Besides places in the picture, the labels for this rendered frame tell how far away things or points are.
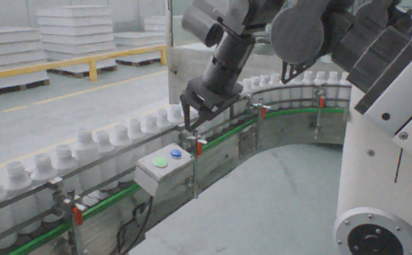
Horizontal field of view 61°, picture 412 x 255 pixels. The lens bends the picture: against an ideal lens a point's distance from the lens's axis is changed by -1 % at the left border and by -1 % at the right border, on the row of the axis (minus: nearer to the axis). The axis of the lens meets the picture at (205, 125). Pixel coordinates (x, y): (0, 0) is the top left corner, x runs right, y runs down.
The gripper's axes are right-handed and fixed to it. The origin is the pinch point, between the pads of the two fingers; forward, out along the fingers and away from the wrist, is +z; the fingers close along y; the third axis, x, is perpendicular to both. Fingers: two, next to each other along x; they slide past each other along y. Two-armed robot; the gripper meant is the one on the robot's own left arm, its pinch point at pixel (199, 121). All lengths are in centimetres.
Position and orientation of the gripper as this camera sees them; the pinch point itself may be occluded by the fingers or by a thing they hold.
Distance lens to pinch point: 68.5
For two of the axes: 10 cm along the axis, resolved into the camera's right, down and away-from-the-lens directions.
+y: -5.8, 3.5, -7.4
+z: -3.5, 7.1, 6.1
